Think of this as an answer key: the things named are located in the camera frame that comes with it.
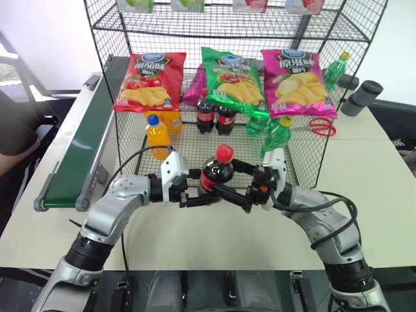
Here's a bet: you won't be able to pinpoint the magenta chips bag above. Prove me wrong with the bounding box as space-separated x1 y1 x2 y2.
181 63 209 107

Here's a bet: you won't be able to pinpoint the green conveyor belt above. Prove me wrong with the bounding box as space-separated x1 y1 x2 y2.
33 55 115 213

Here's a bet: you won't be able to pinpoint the cola bottle with red label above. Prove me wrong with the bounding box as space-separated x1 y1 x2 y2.
216 105 239 137

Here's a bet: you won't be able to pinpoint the red scissors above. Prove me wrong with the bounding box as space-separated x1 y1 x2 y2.
290 117 338 137

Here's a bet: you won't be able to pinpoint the black wire rack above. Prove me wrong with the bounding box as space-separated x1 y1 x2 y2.
83 0 389 190

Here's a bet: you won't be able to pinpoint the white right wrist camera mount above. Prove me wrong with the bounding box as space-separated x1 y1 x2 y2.
261 147 287 211

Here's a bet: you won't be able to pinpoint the person in black clothes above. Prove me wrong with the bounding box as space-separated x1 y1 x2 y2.
0 86 45 228

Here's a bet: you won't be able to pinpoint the black block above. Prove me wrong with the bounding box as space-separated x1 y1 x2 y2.
337 73 360 89

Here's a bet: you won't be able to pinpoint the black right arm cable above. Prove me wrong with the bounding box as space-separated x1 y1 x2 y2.
272 190 359 252

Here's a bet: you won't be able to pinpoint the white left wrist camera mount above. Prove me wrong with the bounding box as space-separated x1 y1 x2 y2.
159 150 190 205

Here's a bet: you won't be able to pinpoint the grey cylindrical foam roller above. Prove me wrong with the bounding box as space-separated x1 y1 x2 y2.
340 80 384 118

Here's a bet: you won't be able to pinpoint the red chips bag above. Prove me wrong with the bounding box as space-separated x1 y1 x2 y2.
112 51 187 114

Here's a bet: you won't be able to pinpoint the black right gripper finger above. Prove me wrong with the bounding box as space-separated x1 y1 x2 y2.
231 159 261 177
211 184 254 215

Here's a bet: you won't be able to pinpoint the green chips bag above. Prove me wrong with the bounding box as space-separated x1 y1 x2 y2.
200 46 271 120

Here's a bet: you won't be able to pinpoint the orange soda bottle blue cap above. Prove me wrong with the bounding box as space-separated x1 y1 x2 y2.
144 114 172 162

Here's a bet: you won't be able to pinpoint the red white drink carton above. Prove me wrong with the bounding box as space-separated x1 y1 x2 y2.
285 0 323 15
232 0 269 14

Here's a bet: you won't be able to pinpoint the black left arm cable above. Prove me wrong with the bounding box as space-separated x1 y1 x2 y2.
111 145 177 271

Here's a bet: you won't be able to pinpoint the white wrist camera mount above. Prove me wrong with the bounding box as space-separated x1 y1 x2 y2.
261 147 287 211
159 150 190 205

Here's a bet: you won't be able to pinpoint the grey rounded robot housing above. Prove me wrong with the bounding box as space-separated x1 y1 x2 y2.
151 270 187 312
233 270 295 312

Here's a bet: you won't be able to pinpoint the pink chips bag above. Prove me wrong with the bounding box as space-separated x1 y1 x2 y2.
261 48 339 120

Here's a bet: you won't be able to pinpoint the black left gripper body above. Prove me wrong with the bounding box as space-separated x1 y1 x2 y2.
168 178 198 209

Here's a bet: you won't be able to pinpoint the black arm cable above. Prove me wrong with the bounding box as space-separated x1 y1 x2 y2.
111 145 177 271
272 190 359 252

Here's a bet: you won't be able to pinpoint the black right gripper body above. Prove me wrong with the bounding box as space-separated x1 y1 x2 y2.
245 166 278 206

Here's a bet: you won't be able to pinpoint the green white drink carton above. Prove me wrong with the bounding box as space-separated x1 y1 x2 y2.
116 0 155 14
170 0 206 14

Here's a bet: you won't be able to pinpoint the green soda bottle yellow cap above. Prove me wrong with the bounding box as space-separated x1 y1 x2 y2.
260 116 295 161
324 51 352 94

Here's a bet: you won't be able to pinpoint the cola bottle with red cap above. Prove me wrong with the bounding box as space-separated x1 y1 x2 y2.
196 88 218 135
198 144 236 196

